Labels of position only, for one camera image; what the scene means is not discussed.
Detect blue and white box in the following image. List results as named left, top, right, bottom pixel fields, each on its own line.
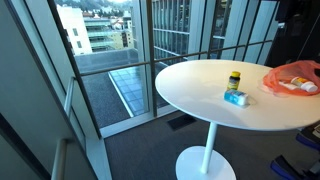
left=223, top=88, right=250, bottom=107

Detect yellow-lid supplement bottle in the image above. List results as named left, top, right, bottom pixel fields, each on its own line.
left=226, top=70, right=242, bottom=92

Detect dark floor vent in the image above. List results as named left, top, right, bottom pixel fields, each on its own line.
left=166, top=114, right=197, bottom=131

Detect grey metal handrail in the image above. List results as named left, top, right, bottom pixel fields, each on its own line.
left=50, top=76, right=75, bottom=180

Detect orange plastic bag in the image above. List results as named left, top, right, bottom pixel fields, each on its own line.
left=262, top=60, right=320, bottom=98

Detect blue and black stand foot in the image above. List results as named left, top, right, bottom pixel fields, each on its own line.
left=269, top=154, right=320, bottom=180
left=295, top=122, right=320, bottom=152

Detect dark metal window rail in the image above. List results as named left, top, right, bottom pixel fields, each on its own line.
left=73, top=39, right=274, bottom=78

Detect white table pedestal base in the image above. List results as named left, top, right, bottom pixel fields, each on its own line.
left=175, top=121, right=237, bottom=180

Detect dark slanted window post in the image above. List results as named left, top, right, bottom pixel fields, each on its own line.
left=46, top=0, right=103, bottom=140

